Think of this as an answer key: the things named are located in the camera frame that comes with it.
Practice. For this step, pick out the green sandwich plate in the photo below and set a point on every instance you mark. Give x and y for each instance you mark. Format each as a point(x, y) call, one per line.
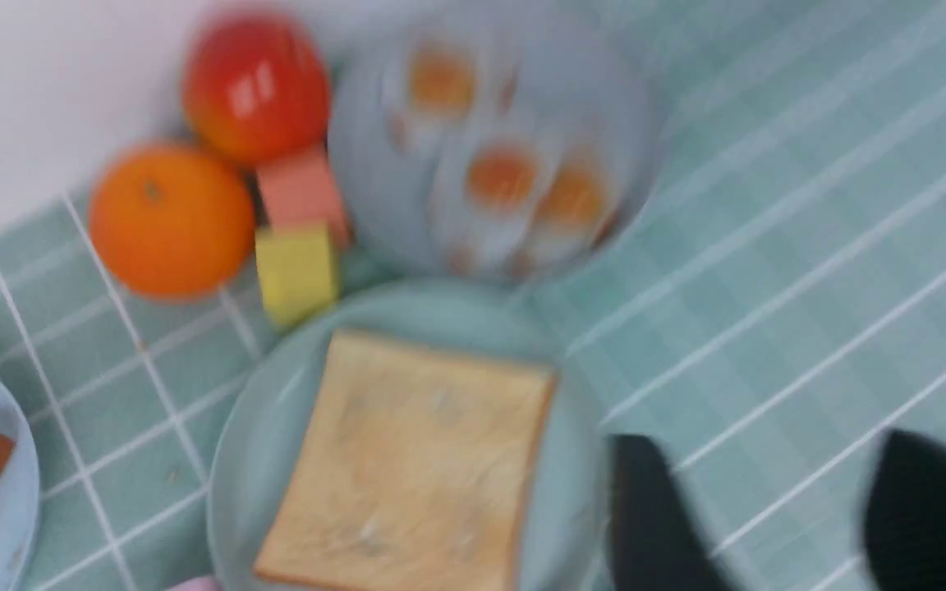
point(563, 544)

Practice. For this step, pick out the grey egg plate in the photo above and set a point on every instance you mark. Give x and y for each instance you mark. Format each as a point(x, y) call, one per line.
point(576, 90)

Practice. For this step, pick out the fried egg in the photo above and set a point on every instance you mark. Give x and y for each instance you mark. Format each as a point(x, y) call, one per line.
point(483, 195)
point(578, 204)
point(436, 84)

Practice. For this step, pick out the orange fruit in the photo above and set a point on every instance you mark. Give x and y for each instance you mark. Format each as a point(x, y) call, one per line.
point(171, 221)

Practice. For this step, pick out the yellow foam cube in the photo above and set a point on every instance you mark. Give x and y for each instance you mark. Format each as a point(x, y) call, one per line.
point(298, 272)

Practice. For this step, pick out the salmon foam cube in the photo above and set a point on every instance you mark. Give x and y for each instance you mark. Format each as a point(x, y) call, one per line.
point(300, 190)

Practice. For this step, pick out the red tomato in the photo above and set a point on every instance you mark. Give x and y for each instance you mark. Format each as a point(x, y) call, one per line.
point(254, 86)

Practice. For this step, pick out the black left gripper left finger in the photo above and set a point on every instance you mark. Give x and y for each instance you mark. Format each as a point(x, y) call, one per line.
point(653, 538)

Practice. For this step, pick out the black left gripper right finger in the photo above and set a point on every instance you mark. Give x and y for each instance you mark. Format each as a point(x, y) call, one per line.
point(904, 516)

